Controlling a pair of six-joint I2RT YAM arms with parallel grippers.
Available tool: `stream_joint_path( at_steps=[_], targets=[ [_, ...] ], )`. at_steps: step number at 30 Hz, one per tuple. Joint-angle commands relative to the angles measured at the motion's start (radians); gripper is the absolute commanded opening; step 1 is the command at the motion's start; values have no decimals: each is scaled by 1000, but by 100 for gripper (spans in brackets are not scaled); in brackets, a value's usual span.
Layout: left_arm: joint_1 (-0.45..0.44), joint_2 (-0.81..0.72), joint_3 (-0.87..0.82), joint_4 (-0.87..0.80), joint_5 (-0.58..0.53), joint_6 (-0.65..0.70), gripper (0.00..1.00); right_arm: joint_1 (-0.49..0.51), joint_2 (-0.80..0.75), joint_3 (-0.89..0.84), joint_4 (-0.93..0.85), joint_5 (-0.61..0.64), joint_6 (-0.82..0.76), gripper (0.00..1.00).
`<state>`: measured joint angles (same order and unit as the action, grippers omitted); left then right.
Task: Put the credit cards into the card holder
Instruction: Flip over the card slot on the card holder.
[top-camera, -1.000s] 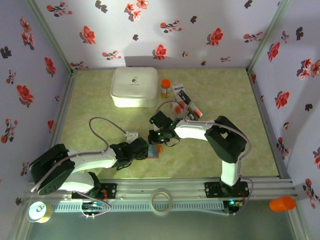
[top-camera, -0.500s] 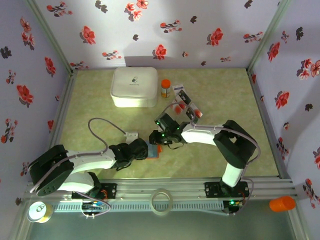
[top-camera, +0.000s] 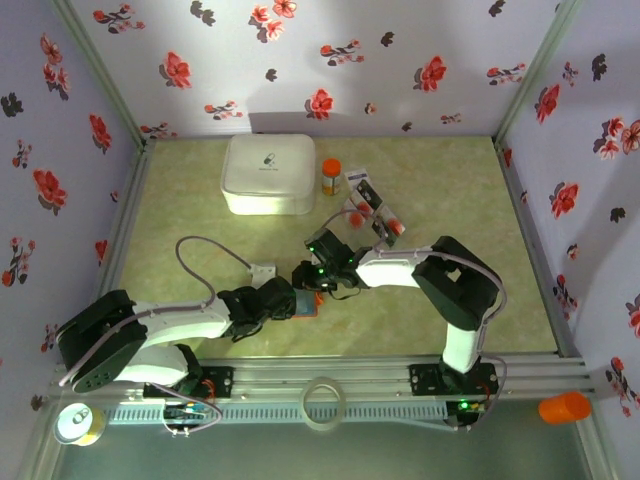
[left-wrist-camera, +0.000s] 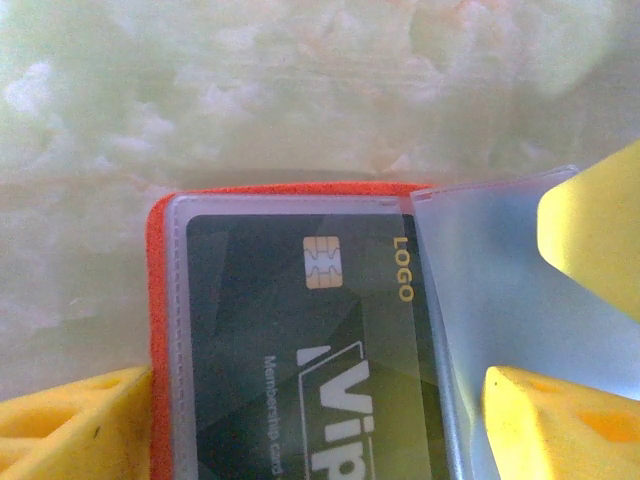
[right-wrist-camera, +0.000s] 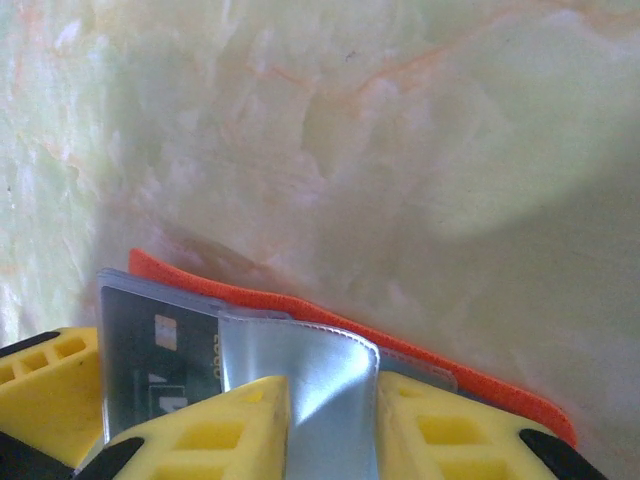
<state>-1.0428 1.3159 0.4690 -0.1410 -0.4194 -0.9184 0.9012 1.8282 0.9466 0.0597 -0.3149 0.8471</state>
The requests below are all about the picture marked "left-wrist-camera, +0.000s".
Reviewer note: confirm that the black VIP credit card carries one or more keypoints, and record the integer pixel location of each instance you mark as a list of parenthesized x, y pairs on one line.
[(250, 310)]

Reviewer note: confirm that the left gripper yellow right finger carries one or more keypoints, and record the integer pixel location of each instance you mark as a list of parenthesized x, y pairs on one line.
[(560, 430)]

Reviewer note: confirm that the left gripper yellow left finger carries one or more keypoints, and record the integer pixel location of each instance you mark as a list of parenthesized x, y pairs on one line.
[(65, 430)]

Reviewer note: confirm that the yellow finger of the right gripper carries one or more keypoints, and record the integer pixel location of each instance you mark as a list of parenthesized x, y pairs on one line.
[(595, 230)]

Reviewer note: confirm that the orange card holder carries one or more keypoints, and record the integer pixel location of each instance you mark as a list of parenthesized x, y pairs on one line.
[(160, 300)]

